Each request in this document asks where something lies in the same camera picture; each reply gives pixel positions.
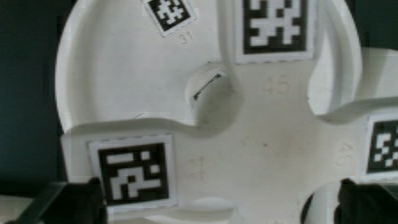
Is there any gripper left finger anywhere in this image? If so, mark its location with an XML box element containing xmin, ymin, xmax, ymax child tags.
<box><xmin>11</xmin><ymin>178</ymin><xmax>109</xmax><ymax>224</ymax></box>

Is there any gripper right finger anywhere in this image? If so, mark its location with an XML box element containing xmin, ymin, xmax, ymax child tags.
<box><xmin>335</xmin><ymin>179</ymin><xmax>398</xmax><ymax>224</ymax></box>

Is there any white cross-shaped table base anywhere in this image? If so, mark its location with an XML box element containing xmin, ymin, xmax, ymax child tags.
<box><xmin>63</xmin><ymin>0</ymin><xmax>398</xmax><ymax>224</ymax></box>

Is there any white table leg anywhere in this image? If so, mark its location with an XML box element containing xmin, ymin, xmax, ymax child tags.
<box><xmin>186</xmin><ymin>67</ymin><xmax>230</xmax><ymax>113</ymax></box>

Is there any white round table top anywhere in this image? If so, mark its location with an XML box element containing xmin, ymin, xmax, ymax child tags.
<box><xmin>56</xmin><ymin>0</ymin><xmax>363</xmax><ymax>129</ymax></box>

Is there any white U-shaped frame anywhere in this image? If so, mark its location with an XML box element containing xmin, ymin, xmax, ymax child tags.
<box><xmin>356</xmin><ymin>48</ymin><xmax>398</xmax><ymax>102</ymax></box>

